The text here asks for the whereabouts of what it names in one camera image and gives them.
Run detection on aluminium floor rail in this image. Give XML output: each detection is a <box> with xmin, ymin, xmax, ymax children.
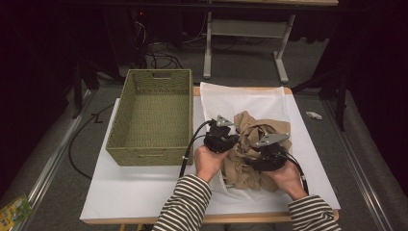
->
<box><xmin>322</xmin><ymin>99</ymin><xmax>388</xmax><ymax>231</ymax></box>
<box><xmin>9</xmin><ymin>90</ymin><xmax>94</xmax><ymax>231</ymax></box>

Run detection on white mesh laundry bag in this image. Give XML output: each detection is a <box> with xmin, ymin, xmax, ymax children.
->
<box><xmin>199</xmin><ymin>81</ymin><xmax>293</xmax><ymax>202</ymax></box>

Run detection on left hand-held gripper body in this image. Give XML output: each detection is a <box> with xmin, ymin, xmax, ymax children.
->
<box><xmin>204</xmin><ymin>115</ymin><xmax>235</xmax><ymax>154</ymax></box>

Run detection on person's left hand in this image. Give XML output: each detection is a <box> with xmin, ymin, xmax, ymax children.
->
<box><xmin>194</xmin><ymin>144</ymin><xmax>230</xmax><ymax>184</ymax></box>

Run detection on green printed packet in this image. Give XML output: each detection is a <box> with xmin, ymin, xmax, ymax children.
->
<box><xmin>0</xmin><ymin>193</ymin><xmax>34</xmax><ymax>231</ymax></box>

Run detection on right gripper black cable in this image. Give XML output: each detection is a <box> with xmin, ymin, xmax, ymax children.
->
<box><xmin>282</xmin><ymin>152</ymin><xmax>311</xmax><ymax>196</ymax></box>

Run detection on black floor cable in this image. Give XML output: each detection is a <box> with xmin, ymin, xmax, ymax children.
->
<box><xmin>67</xmin><ymin>102</ymin><xmax>116</xmax><ymax>181</ymax></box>

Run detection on person's right hand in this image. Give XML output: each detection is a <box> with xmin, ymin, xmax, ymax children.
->
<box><xmin>261</xmin><ymin>160</ymin><xmax>309</xmax><ymax>201</ymax></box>

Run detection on white metal desk frame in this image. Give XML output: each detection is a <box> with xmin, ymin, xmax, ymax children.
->
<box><xmin>202</xmin><ymin>0</ymin><xmax>340</xmax><ymax>85</ymax></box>

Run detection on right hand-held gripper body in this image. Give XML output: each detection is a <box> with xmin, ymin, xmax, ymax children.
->
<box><xmin>244</xmin><ymin>132</ymin><xmax>291</xmax><ymax>172</ymax></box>

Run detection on tan cloth garment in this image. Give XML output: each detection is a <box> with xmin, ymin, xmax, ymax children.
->
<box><xmin>221</xmin><ymin>110</ymin><xmax>293</xmax><ymax>193</ymax></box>

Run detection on green woven basket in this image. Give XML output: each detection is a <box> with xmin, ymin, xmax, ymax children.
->
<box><xmin>105</xmin><ymin>68</ymin><xmax>194</xmax><ymax>167</ymax></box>

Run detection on tangled black cable bundle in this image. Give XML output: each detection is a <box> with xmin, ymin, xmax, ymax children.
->
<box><xmin>131</xmin><ymin>11</ymin><xmax>185</xmax><ymax>70</ymax></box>

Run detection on black metal stand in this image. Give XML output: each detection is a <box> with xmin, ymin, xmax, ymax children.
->
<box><xmin>290</xmin><ymin>68</ymin><xmax>350</xmax><ymax>133</ymax></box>
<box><xmin>70</xmin><ymin>59</ymin><xmax>101</xmax><ymax>120</ymax></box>

